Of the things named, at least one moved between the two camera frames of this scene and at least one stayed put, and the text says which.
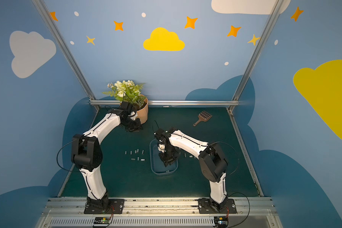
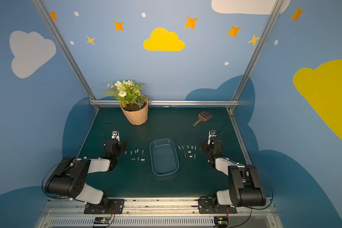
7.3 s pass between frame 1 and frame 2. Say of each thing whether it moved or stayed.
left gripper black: moved
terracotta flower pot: stayed
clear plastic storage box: stayed
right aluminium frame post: stayed
